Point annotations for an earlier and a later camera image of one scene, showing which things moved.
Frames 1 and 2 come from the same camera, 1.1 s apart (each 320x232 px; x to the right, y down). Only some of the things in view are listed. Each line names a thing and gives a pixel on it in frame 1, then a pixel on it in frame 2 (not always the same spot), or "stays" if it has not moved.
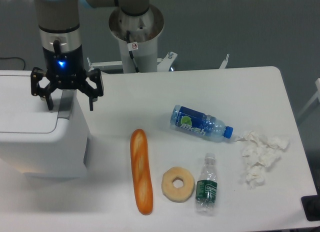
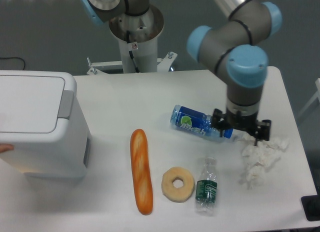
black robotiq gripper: [66, 70] to [220, 120]
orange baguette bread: [141, 171] stays
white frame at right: [317, 96] stays
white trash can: [36, 142] stays
